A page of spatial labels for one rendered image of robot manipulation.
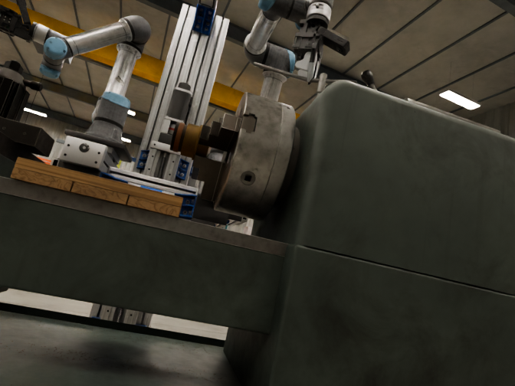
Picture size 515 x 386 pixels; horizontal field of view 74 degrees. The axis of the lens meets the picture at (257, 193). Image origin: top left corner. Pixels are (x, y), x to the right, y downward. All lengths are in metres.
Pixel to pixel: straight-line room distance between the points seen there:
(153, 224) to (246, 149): 0.25
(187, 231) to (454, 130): 0.66
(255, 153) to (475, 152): 0.53
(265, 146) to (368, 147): 0.22
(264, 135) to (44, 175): 0.43
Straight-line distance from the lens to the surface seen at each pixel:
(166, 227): 0.70
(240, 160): 0.76
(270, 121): 0.80
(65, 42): 1.66
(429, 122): 0.91
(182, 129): 0.88
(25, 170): 0.74
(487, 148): 1.00
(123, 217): 0.70
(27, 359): 0.87
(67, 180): 0.72
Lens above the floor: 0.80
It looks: 12 degrees up
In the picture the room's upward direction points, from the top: 12 degrees clockwise
